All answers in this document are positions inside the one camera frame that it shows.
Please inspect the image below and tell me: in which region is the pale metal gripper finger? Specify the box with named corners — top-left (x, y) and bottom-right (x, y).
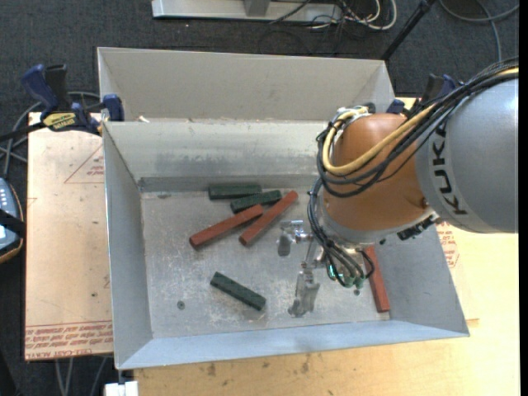
top-left (276, 219), bottom-right (309, 258)
top-left (287, 271), bottom-right (322, 318)

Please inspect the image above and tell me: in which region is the red-brown flat block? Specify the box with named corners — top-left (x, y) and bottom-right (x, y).
top-left (238, 190), bottom-right (299, 248)
top-left (188, 204), bottom-right (265, 250)
top-left (362, 245), bottom-right (391, 314)

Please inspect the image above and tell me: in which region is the dark green flat block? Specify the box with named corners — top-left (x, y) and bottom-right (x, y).
top-left (229, 189), bottom-right (284, 215)
top-left (208, 183), bottom-right (263, 200)
top-left (209, 271), bottom-right (267, 312)

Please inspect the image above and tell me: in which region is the grey metal bin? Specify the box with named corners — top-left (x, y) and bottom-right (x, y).
top-left (97, 46), bottom-right (470, 370)

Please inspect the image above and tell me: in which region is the brown cardboard board, red print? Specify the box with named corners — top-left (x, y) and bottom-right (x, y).
top-left (23, 111), bottom-right (480, 362)

